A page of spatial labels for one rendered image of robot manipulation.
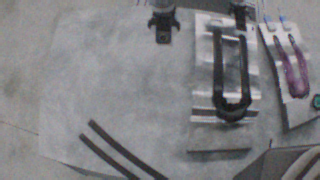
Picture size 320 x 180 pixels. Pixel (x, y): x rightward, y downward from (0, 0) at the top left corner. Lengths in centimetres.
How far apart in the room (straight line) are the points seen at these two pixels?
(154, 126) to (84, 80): 31
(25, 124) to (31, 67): 43
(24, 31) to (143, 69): 155
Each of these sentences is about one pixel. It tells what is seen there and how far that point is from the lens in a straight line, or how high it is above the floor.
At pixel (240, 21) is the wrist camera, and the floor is 107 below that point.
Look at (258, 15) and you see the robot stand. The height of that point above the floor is 21.
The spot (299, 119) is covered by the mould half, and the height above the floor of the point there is 91.
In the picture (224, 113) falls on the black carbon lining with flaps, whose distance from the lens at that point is 146.
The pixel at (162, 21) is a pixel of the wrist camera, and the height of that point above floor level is 111.
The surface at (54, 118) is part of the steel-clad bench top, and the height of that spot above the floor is 80.
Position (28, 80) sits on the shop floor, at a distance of 265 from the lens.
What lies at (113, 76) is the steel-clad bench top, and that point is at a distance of 159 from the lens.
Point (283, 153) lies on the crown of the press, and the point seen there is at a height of 201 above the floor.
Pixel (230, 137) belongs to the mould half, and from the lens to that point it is 145.
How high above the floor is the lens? 227
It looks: 72 degrees down
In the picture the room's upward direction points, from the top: 10 degrees counter-clockwise
